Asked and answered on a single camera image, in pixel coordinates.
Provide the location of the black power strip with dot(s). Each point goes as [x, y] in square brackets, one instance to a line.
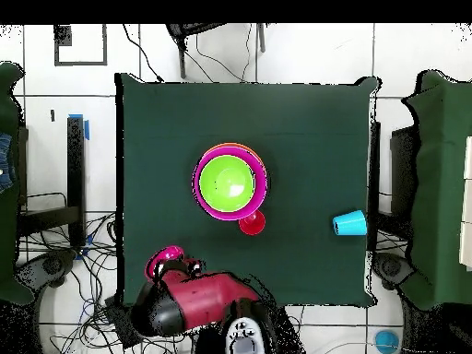
[120, 324]

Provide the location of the dark green tablecloth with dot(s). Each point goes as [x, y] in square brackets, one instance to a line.
[313, 147]

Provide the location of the blue cup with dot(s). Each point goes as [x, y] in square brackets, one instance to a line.
[350, 223]

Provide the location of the red cup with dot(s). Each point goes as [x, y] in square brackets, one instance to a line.
[254, 225]

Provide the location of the large pink bowl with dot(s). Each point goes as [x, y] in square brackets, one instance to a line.
[260, 191]

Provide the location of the blue tape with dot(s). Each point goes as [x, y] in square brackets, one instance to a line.
[87, 129]

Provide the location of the black swivel chair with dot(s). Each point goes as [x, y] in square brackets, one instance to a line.
[391, 267]
[51, 265]

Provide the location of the black table frame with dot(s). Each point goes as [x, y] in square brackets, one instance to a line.
[75, 166]

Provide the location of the green bowl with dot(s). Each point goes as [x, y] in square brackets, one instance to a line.
[226, 184]

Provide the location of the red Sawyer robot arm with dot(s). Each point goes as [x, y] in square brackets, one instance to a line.
[206, 298]

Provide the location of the blue round object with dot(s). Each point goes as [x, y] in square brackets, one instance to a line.
[386, 341]

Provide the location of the small pink-red bowl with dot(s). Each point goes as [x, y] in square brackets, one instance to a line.
[167, 251]

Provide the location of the green side table cloth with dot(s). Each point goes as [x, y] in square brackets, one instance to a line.
[438, 184]
[7, 239]

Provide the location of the white box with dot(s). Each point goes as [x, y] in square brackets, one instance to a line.
[467, 206]

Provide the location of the blue denim fabric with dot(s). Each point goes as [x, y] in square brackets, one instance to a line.
[5, 162]

